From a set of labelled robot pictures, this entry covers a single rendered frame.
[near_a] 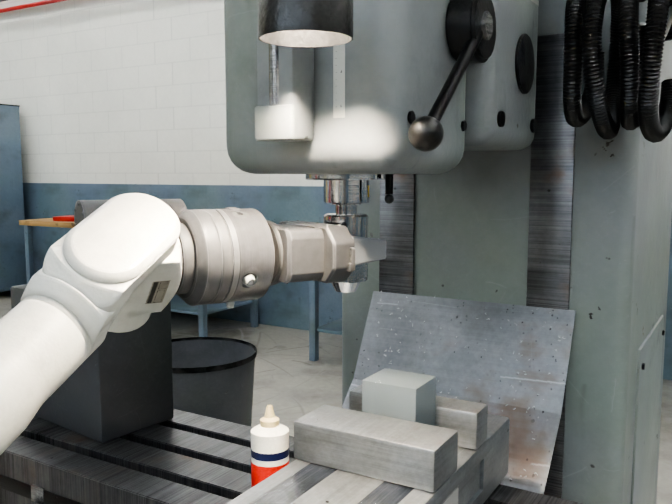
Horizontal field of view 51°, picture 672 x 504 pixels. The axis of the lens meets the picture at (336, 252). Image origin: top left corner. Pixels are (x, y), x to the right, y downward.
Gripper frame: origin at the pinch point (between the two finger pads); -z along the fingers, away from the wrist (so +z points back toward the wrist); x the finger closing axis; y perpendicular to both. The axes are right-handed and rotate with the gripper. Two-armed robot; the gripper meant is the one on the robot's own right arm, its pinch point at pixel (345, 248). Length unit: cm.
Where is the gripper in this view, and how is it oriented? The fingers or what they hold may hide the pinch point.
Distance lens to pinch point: 74.2
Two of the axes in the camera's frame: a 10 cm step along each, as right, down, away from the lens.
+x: -5.6, -0.9, 8.2
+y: -0.1, 9.9, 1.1
